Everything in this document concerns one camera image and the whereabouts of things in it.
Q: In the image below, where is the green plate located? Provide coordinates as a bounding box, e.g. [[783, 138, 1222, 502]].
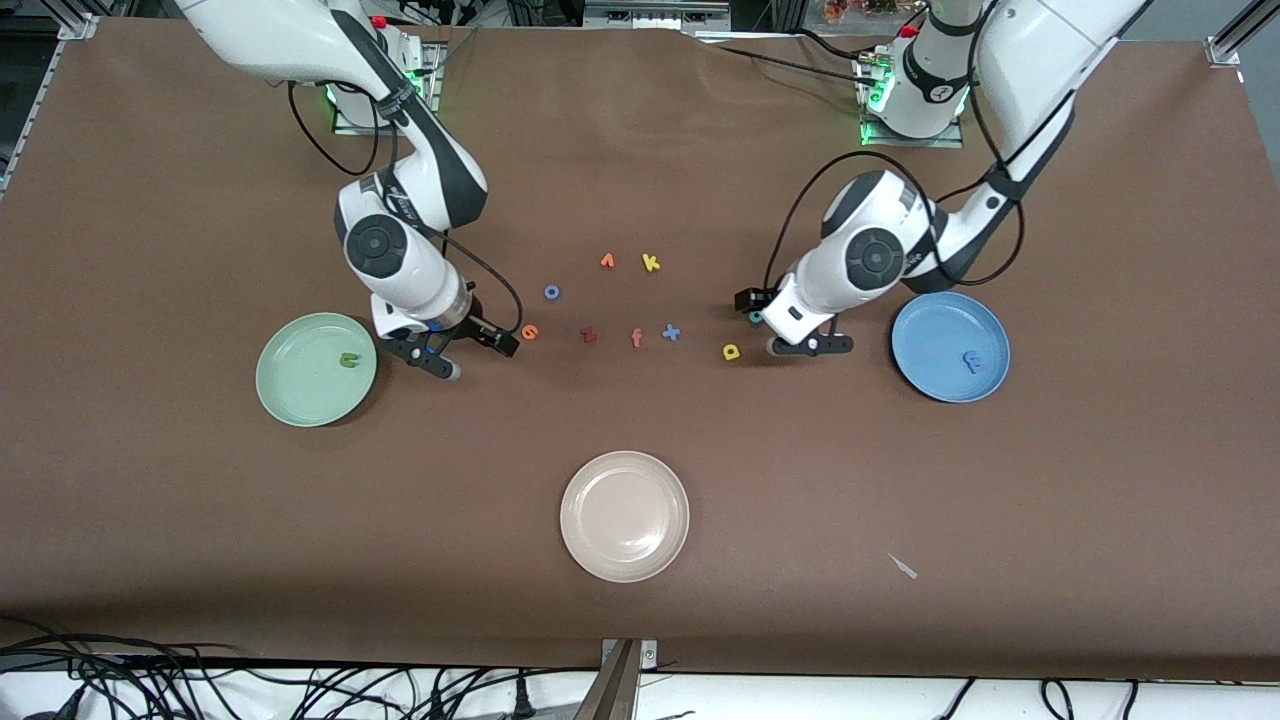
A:
[[255, 312, 379, 429]]

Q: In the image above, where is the brown table cover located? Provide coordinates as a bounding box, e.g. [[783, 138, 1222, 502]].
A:
[[0, 18, 1280, 681]]

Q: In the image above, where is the blue plate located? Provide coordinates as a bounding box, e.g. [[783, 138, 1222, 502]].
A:
[[891, 291, 1012, 404]]

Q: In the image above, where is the beige plate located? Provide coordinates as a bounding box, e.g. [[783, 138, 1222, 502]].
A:
[[559, 450, 691, 584]]

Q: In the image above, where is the grey metal equipment box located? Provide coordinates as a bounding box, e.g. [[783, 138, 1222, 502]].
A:
[[583, 0, 733, 31]]

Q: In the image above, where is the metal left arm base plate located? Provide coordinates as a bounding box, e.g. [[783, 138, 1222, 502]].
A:
[[858, 50, 967, 150]]

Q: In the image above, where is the black cable to arm base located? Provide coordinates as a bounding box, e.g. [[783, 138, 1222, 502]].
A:
[[690, 28, 891, 96]]

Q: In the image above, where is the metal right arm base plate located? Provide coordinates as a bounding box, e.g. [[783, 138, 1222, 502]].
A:
[[330, 40, 443, 136]]

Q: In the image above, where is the aluminium post with bracket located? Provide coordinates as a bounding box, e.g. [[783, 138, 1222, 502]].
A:
[[572, 638, 659, 720]]

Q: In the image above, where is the aluminium frame profile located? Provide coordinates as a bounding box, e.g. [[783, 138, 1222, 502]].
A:
[[0, 0, 101, 191], [1205, 0, 1280, 69]]

